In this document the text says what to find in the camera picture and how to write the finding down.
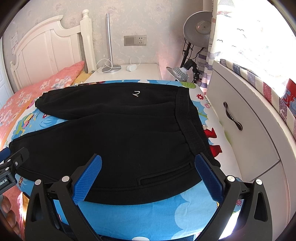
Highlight person's left hand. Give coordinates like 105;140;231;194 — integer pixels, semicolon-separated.
1;195;21;235

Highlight white drawer cabinet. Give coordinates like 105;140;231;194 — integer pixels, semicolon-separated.
207;62;295;240

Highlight white nightstand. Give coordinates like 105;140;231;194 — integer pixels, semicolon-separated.
84;64;162;83

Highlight striped patchwork cloth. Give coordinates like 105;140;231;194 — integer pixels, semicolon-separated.
198;1;295;135

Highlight black metal drawer handle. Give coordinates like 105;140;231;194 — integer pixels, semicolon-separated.
223;101;243;132

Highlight white charger with cable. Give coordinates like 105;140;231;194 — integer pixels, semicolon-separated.
96;56;142;73

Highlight white wooden headboard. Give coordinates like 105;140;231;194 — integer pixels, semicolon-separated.
10;9;97;89

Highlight black fleece pants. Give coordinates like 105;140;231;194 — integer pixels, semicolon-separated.
9;82;220;205

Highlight silver lamp pole with base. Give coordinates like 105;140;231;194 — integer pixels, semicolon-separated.
102;13;121;73

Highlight pink floral pillow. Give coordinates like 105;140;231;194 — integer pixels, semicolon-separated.
1;61;84;148

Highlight red box on cabinet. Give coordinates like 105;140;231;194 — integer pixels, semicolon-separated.
282;79;296;111

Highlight small clamp spot lamp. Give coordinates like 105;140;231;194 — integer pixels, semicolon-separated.
166;59;200;83

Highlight grey wall socket plate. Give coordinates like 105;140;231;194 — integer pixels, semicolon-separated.
124;35;147;46

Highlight yellow pillow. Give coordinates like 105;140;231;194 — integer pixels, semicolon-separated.
71;71;91;86

